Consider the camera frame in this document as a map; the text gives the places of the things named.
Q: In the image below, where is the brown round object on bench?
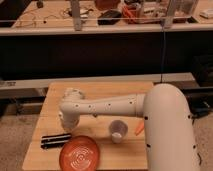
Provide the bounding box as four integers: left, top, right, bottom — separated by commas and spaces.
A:
95, 0, 120, 10

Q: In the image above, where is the orange round plate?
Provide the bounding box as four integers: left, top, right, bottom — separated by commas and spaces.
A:
59, 136, 100, 171

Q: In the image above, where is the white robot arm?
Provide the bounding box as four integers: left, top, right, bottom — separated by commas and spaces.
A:
59, 83, 200, 171

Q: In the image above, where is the grey metal post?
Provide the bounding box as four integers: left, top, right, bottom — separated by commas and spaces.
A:
70, 0, 82, 31
163, 0, 177, 28

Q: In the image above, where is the black hanging cable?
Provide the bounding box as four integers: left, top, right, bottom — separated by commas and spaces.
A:
156, 26, 167, 84

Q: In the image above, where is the orange tool on bench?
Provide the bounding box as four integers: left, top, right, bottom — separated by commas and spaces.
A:
122, 6, 138, 24

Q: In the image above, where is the grey metal post right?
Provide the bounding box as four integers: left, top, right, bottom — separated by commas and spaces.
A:
163, 0, 177, 28

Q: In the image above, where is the grey metal post left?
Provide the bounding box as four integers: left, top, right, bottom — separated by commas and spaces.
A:
70, 0, 82, 31

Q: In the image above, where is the white paper cup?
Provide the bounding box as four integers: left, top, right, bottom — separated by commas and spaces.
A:
109, 120, 128, 143

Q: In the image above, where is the orange toy carrot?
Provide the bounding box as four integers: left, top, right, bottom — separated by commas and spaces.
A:
135, 120, 144, 136

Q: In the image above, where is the black power adapter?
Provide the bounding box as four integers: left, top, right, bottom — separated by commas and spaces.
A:
190, 101, 212, 118

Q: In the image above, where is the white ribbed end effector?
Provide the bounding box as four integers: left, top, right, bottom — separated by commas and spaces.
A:
59, 88, 85, 132

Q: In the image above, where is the black object on bench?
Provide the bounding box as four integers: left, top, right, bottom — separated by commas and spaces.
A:
97, 10, 121, 25

